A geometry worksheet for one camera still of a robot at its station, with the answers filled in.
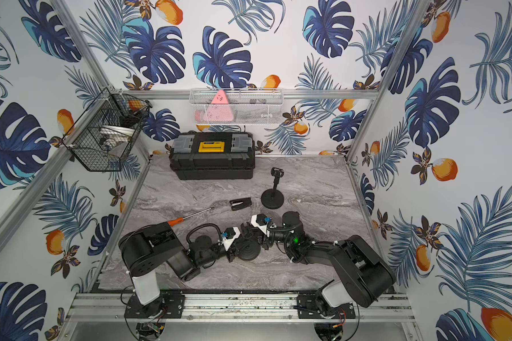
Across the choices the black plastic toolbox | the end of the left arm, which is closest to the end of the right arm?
the end of the left arm

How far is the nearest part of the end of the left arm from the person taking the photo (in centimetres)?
74

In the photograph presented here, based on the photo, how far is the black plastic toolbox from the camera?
100 centimetres

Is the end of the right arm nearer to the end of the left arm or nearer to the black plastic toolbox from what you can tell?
the end of the left arm

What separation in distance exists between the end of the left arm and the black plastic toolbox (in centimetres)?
37
